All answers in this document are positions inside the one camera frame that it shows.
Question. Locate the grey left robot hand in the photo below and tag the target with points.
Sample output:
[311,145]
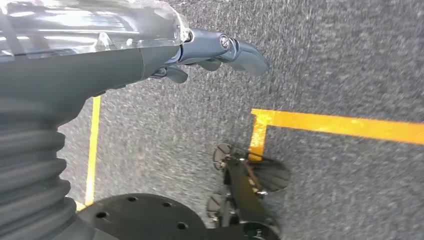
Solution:
[82,73]

